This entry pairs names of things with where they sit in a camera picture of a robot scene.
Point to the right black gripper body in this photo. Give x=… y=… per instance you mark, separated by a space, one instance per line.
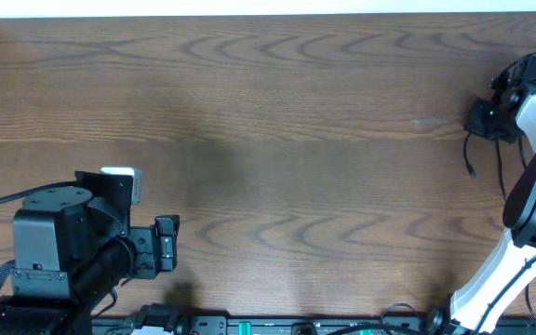
x=488 y=119

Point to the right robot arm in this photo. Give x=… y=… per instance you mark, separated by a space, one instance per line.
x=511 y=266

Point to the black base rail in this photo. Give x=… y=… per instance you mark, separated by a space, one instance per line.
x=272 y=325

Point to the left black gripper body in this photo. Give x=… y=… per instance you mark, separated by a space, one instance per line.
x=154 y=246

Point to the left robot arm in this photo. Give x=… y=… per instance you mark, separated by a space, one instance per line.
x=73 y=245

